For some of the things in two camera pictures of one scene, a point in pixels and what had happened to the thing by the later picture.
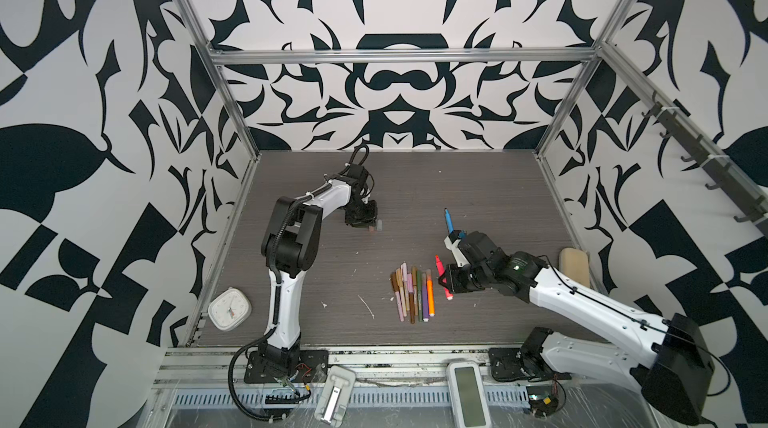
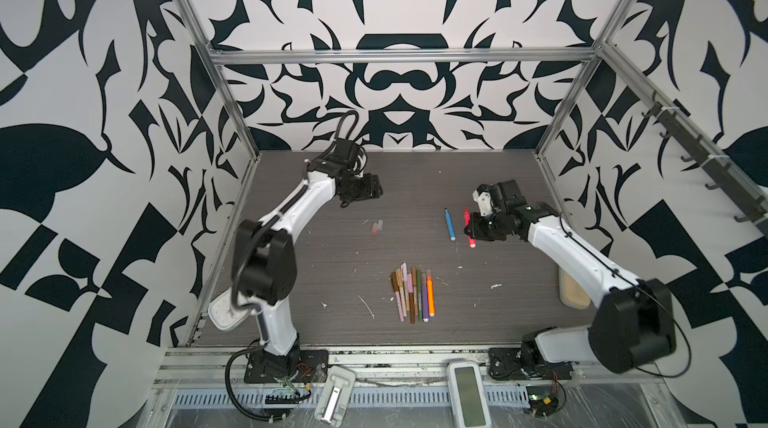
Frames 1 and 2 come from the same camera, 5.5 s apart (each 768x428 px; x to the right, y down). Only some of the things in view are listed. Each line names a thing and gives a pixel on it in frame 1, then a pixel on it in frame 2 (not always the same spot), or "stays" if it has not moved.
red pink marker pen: (440, 269) → (467, 220)
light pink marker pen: (405, 283) stays
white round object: (230, 310) stays
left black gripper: (370, 221) → (371, 189)
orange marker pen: (430, 295) stays
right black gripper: (452, 281) → (475, 228)
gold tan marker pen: (400, 284) stays
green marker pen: (419, 295) stays
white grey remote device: (336, 395) stays
